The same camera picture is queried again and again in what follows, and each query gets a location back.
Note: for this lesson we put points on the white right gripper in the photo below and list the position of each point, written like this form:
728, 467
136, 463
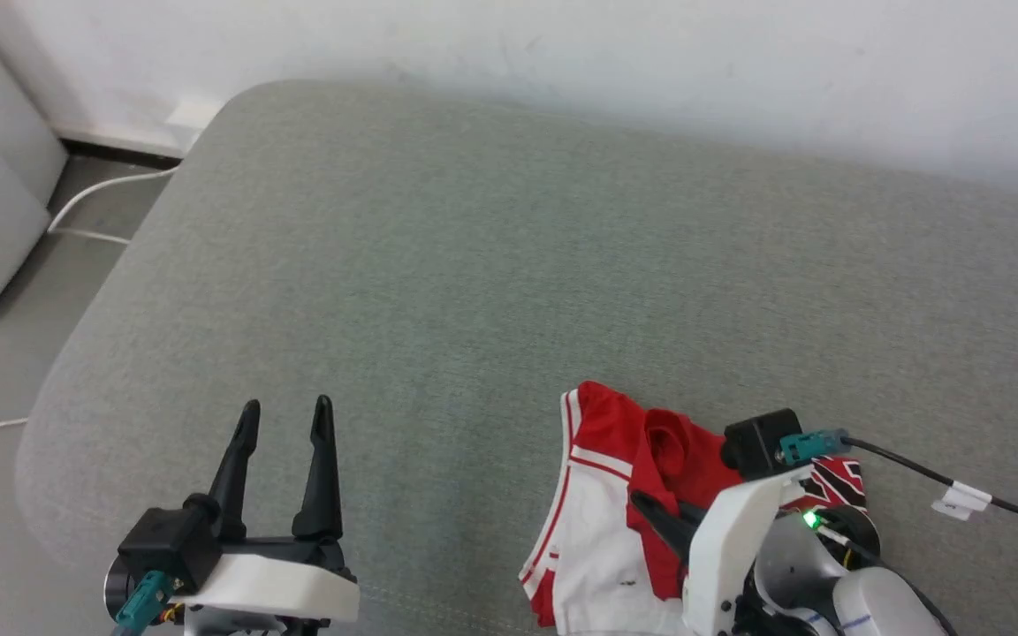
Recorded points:
725, 548

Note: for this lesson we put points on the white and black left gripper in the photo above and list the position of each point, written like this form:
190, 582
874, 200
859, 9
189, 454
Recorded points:
279, 583

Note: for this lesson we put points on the red and white shirt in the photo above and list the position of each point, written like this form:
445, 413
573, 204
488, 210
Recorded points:
597, 530

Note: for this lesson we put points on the white and grey right robot arm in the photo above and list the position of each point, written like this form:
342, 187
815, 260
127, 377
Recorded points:
880, 601

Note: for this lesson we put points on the grey fabric sofa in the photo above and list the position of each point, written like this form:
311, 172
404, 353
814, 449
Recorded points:
518, 283

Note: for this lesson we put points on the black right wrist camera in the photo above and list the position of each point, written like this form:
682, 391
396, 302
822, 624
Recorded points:
756, 444

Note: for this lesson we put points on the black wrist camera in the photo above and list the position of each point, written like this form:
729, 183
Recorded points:
756, 444
169, 543

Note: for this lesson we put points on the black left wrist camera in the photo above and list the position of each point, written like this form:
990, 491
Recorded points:
169, 543

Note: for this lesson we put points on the teal left camera connector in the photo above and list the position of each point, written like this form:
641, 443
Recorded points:
140, 605

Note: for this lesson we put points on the white wall socket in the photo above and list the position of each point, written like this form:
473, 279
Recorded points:
193, 113

